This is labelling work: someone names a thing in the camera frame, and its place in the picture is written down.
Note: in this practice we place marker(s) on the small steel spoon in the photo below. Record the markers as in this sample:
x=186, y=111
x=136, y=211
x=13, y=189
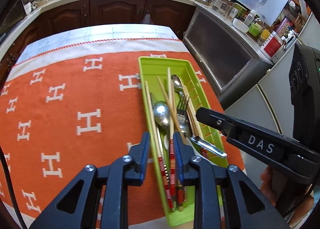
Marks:
x=178, y=88

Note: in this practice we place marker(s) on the green plastic utensil tray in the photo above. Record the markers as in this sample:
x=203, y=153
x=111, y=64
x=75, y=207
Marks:
x=161, y=79

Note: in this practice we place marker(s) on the steel fork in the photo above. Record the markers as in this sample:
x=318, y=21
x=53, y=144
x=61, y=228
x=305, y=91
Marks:
x=182, y=109

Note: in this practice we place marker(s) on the orange H-pattern cloth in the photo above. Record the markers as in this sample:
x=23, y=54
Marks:
x=79, y=104

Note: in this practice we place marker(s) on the large steel spoon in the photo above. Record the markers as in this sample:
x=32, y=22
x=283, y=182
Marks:
x=162, y=118

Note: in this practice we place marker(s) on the steel soup spoon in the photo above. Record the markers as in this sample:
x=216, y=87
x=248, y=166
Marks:
x=202, y=143

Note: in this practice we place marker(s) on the bamboo chopstick red end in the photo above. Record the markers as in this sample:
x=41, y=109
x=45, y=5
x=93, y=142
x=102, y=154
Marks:
x=171, y=142
x=172, y=112
x=163, y=169

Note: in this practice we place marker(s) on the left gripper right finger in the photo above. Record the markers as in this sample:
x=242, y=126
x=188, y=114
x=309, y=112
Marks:
x=204, y=177

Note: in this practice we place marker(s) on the white bowl on counter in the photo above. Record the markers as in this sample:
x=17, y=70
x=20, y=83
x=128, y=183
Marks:
x=239, y=25

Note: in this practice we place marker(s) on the dark wooden chopstick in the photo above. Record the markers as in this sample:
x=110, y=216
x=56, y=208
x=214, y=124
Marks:
x=179, y=196

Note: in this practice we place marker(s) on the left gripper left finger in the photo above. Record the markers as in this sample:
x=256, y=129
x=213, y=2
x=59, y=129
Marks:
x=127, y=170

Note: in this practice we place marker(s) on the person's right hand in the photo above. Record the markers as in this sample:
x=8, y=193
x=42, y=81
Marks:
x=290, y=198

